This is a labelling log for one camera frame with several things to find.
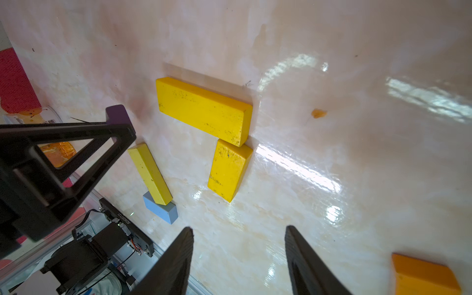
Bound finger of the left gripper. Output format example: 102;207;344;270
1;122;136;243

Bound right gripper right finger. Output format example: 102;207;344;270
285;225;350;295

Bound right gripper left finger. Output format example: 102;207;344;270
131;227;194;295

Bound short yellow block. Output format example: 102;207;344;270
208;139;253;203

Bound long yellow block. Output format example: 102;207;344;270
156;77;253;147

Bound orange soap bottle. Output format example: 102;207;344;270
14;106;77;169

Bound light blue block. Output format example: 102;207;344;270
143;192;178;224

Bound orange block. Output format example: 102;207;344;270
390;253;462;295

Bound yellow-green long block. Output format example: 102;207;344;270
127;143;173;205

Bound purple block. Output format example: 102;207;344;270
105;104;132;125

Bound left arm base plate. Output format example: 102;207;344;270
40;198;154;295

